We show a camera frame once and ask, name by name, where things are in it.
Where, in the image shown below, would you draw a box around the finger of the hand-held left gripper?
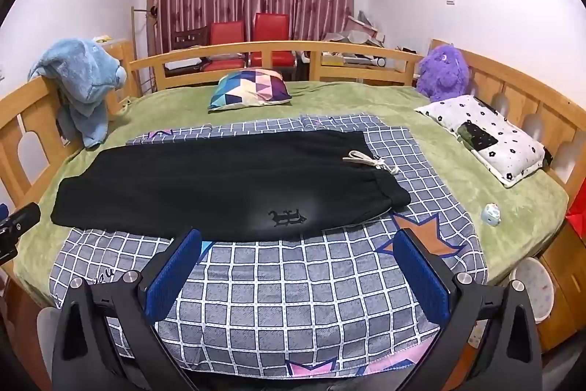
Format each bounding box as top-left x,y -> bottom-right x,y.
9,204 -> 42,229

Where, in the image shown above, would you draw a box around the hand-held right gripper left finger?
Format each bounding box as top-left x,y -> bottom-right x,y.
51,228 -> 204,391

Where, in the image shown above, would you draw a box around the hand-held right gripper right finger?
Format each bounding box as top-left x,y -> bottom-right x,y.
393,228 -> 543,391

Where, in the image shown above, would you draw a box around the black pants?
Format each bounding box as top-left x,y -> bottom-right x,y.
50,130 -> 411,243

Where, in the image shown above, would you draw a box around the green fleece blanket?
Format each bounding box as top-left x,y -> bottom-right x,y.
13,80 -> 570,309

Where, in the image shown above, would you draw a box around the grey checked star blanket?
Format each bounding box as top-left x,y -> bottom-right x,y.
48,114 -> 488,378

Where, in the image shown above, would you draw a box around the blue plush toy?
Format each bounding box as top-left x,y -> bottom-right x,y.
27,37 -> 128,150

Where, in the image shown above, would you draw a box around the white floral pillow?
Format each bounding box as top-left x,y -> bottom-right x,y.
414,95 -> 548,189

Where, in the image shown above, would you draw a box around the red bag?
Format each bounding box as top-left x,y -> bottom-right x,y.
565,201 -> 586,245

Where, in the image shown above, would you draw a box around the colourful geometric pillow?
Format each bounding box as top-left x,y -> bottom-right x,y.
208,69 -> 294,111

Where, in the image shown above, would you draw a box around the purple plush toy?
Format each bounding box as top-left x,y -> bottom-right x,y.
416,44 -> 472,103

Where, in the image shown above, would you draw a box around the wooden coat rack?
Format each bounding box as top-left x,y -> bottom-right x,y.
130,0 -> 161,94

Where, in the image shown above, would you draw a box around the dark wooden chair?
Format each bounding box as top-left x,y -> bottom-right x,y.
171,27 -> 211,75

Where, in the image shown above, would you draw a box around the pile of cardboard and papers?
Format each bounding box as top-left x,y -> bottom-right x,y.
320,11 -> 426,71

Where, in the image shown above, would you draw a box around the wooden bed frame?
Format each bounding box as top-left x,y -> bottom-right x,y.
0,38 -> 586,391

